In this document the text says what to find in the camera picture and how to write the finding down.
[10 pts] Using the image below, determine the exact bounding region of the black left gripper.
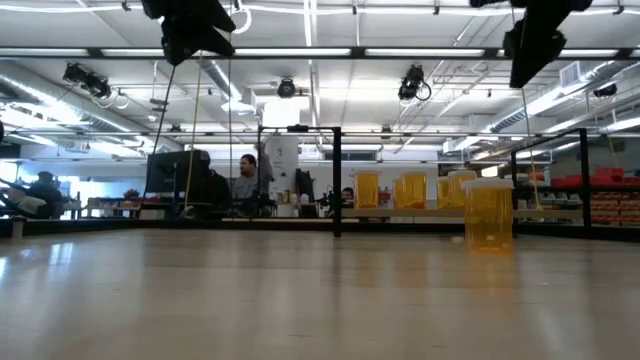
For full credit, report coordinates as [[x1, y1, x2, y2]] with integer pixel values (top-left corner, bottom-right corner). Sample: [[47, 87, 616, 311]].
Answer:
[[141, 0, 237, 67]]

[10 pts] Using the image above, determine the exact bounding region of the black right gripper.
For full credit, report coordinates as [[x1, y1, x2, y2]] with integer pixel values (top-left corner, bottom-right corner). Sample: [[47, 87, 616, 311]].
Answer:
[[504, 0, 576, 89]]

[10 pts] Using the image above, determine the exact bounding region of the overhead light bar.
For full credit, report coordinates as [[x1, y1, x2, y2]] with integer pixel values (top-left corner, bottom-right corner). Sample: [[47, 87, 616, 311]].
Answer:
[[0, 45, 640, 61]]

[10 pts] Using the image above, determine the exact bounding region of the black ceiling spotlight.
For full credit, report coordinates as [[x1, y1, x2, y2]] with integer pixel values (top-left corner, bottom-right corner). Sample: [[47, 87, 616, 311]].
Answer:
[[397, 63, 433, 102], [62, 62, 113, 100]]

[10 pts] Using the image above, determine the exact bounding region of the thin black background stand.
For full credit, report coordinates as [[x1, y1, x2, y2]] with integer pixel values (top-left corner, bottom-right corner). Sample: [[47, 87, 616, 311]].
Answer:
[[256, 123, 334, 222]]

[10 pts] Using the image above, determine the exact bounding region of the storage rack with bins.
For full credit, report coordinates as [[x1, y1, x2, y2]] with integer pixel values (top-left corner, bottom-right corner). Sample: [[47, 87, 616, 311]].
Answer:
[[514, 167, 640, 229]]

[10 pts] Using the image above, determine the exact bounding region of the black computer monitor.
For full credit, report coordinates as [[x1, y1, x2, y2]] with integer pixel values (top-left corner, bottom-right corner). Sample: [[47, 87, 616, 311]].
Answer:
[[144, 149, 211, 197]]

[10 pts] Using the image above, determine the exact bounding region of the round black ceiling camera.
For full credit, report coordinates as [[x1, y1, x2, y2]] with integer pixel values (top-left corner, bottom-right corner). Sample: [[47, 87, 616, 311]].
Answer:
[[276, 76, 298, 99]]

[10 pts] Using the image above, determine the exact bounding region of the black hanging cable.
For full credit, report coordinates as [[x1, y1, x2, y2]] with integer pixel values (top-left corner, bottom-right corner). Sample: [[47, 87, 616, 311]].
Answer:
[[141, 63, 177, 204]]

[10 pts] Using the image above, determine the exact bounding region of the black aluminium rig frame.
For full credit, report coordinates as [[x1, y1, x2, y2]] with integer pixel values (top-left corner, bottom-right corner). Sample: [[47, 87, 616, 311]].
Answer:
[[0, 217, 640, 244]]

